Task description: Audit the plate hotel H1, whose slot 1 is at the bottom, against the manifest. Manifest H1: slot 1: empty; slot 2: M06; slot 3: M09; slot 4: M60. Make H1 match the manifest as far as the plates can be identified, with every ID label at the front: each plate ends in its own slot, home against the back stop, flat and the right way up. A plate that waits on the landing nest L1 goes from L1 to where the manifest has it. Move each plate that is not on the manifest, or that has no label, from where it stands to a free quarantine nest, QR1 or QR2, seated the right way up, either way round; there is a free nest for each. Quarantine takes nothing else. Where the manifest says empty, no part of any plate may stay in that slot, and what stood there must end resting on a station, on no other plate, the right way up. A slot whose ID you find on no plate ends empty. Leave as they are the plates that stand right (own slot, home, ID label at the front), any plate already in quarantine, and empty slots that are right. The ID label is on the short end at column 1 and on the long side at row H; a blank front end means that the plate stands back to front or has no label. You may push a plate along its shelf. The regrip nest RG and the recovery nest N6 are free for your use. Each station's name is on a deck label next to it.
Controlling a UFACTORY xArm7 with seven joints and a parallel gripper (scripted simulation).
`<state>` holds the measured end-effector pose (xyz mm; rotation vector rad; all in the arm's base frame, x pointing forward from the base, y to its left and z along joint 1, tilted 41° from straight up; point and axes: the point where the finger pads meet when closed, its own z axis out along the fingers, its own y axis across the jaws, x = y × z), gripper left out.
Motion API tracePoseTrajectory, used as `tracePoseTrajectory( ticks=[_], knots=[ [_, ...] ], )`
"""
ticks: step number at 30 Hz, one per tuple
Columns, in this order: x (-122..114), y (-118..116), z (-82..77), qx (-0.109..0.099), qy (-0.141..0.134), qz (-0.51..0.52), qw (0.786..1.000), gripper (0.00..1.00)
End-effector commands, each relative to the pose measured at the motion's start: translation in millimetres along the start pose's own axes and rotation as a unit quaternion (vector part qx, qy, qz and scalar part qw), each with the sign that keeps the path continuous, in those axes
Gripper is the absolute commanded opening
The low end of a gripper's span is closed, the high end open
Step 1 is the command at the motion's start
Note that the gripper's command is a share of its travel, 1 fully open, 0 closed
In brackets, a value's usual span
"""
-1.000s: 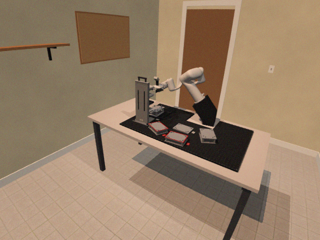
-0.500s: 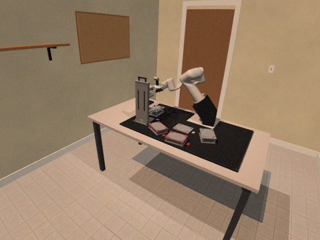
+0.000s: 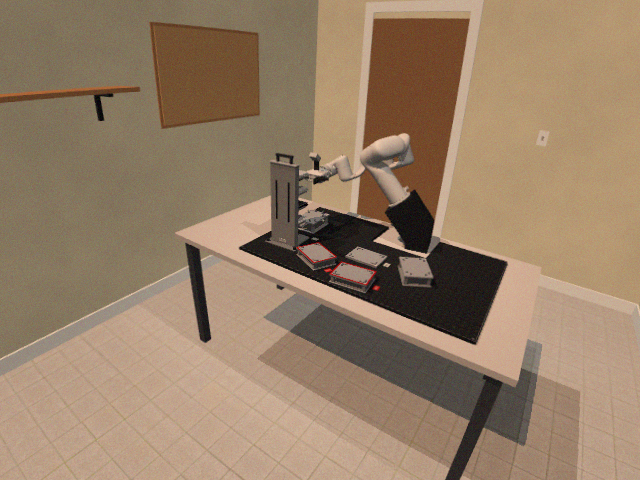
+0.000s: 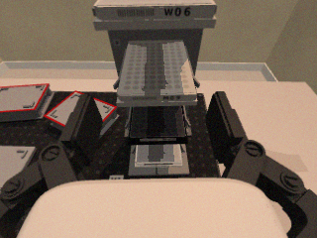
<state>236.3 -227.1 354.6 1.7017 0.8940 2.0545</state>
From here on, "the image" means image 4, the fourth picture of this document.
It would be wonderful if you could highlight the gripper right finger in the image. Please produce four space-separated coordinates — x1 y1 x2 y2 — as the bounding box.
205 91 317 238

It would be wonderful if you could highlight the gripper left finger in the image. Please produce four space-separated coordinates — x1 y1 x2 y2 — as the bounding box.
0 94 103 238

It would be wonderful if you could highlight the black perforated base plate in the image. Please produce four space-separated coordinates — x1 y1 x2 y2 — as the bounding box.
0 91 221 180

